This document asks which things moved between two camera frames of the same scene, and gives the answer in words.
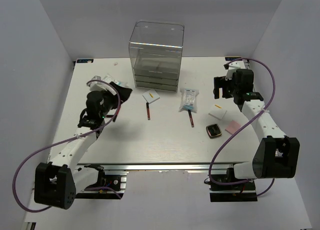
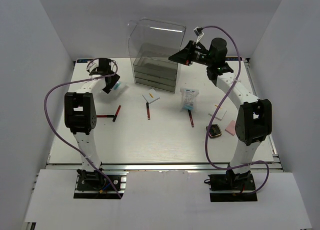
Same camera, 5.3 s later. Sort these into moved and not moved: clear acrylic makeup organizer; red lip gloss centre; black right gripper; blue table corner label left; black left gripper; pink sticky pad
Moved: black left gripper; black right gripper
Not moved: clear acrylic makeup organizer; red lip gloss centre; blue table corner label left; pink sticky pad
